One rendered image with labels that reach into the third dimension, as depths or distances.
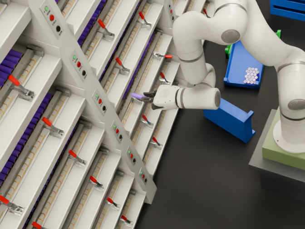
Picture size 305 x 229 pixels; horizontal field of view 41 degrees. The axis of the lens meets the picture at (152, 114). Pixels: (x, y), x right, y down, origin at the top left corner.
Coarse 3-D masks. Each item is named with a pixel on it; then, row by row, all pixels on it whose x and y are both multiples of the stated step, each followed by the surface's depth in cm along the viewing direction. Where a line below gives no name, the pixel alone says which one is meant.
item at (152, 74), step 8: (160, 32) 203; (168, 32) 203; (152, 40) 202; (160, 40) 203; (168, 40) 203; (160, 48) 201; (152, 56) 198; (152, 64) 195; (160, 64) 196; (152, 72) 193; (144, 80) 190; (152, 80) 191; (144, 88) 188; (120, 104) 183; (136, 104) 184; (144, 104) 189; (120, 112) 181; (128, 112) 181; (136, 112) 182; (128, 120) 179; (136, 120) 180; (128, 128) 178
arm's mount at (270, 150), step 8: (272, 128) 177; (272, 136) 175; (264, 144) 174; (272, 144) 173; (264, 152) 176; (272, 152) 173; (280, 152) 170; (288, 152) 169; (280, 160) 175; (288, 160) 172; (296, 160) 169; (304, 160) 166; (304, 168) 171
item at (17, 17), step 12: (0, 0) 107; (12, 0) 108; (24, 0) 106; (0, 12) 106; (12, 12) 107; (24, 12) 107; (0, 24) 104; (12, 24) 105; (24, 24) 109; (0, 36) 103; (12, 36) 105; (0, 48) 101; (0, 60) 103
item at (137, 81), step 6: (156, 36) 201; (156, 42) 199; (150, 48) 197; (150, 54) 195; (144, 60) 193; (144, 66) 191; (150, 66) 194; (144, 72) 191; (138, 78) 188; (132, 90) 184; (126, 102) 181; (126, 108) 180; (120, 114) 178; (120, 120) 176; (126, 120) 178
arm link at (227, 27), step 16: (192, 16) 124; (224, 16) 116; (240, 16) 115; (176, 32) 129; (192, 32) 126; (208, 32) 120; (224, 32) 116; (240, 32) 116; (176, 48) 136; (192, 48) 133
